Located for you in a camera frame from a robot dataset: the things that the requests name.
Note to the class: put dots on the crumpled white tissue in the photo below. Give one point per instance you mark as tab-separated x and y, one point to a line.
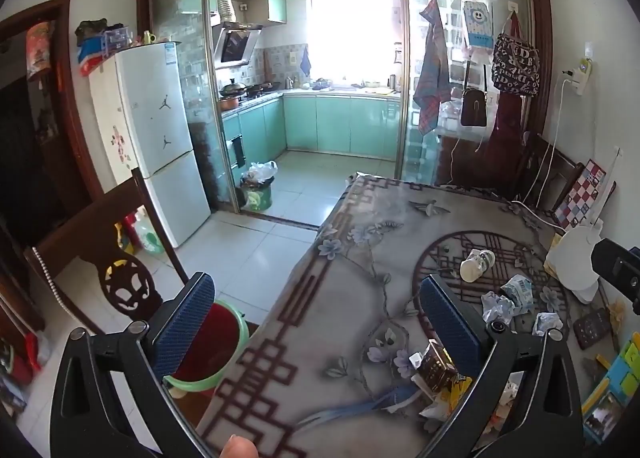
547	324

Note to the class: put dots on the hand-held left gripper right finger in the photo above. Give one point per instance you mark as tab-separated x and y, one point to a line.
450	328

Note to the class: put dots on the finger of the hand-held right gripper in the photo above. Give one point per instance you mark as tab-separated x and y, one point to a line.
612	265

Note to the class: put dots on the carved dark wooden chair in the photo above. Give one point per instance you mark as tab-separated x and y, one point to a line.
122	288

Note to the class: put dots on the red bucket with green rim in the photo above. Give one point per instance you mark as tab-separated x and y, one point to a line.
212	338

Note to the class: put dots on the dark wooden door frame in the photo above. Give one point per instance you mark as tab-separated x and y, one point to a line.
75	112

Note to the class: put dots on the blue hanging cloth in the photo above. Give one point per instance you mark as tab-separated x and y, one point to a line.
305	63

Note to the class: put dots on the plaid cloth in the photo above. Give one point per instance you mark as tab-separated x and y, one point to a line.
431	77

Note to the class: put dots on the frosted glass sliding door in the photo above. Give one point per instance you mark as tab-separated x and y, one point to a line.
190	37

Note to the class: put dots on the person's left hand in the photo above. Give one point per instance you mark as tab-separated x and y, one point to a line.
240	448

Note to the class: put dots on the blue white smiley poster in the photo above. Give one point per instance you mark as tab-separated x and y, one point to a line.
478	25

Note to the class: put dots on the white crumpled napkin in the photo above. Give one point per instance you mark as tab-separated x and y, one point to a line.
506	395

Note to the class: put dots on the green plastic jug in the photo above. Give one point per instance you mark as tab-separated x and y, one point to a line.
150	235

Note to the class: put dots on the red garment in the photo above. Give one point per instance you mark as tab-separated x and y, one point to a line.
505	142

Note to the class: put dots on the black calculator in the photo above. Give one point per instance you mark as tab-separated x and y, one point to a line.
592	332

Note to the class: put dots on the dark green cloth bundle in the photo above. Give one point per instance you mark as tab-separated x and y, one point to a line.
91	29

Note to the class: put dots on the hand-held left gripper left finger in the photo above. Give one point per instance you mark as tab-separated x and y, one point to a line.
182	328

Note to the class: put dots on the yellow plastic toy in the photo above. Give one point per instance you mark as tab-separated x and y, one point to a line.
122	238

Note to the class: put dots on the blue white crumpled wrapper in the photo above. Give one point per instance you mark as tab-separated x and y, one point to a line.
517	292

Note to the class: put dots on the green kitchen trash bin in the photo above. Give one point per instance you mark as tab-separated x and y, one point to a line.
259	197

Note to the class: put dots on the kitchen window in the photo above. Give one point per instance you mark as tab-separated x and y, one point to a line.
350	32

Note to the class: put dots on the silver exhaust duct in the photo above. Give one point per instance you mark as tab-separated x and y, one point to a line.
226	6

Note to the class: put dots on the black frying pan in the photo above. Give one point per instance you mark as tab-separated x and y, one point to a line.
265	86

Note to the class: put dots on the white wall charger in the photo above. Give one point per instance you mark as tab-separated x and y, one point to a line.
580	75

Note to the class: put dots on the small white bottle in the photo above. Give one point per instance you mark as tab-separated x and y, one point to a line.
476	264

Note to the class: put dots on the white refrigerator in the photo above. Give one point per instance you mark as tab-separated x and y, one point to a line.
150	137

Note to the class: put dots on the black hanging towel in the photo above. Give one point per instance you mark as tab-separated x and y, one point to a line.
237	150

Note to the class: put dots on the colourful cardboard box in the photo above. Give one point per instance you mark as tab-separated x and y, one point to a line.
615	383

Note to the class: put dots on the range hood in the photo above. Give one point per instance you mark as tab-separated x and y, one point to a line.
236	45

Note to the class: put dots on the crumpled white paper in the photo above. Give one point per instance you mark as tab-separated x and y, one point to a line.
497	309

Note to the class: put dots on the checkered game board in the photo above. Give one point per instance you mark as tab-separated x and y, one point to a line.
582	193

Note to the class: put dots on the red hanging decoration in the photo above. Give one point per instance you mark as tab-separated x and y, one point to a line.
39	50

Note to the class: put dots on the black wok with lid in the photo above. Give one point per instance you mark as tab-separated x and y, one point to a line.
233	88

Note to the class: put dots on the red blue packet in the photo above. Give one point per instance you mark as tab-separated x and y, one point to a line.
92	59

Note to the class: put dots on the orange pot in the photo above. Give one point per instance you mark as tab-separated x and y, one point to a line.
230	104

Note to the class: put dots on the black white patterned tote bag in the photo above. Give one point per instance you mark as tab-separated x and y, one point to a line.
517	65

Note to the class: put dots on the brown shoulder bag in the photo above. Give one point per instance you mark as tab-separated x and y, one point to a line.
473	107

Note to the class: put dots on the teal lower kitchen cabinets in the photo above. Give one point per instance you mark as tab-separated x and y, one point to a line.
330	122

